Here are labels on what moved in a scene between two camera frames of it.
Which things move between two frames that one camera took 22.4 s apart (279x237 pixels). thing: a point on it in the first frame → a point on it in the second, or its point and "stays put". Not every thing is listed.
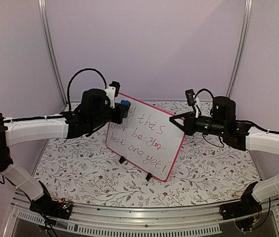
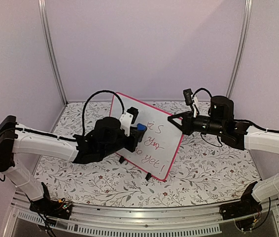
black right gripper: [188, 122] stays put
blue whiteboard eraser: [125, 102] → [141, 127]
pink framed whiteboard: [147, 138] stays put
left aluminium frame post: [42, 5] stays put
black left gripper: [119, 117] → [134, 139]
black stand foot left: [122, 160] stays put
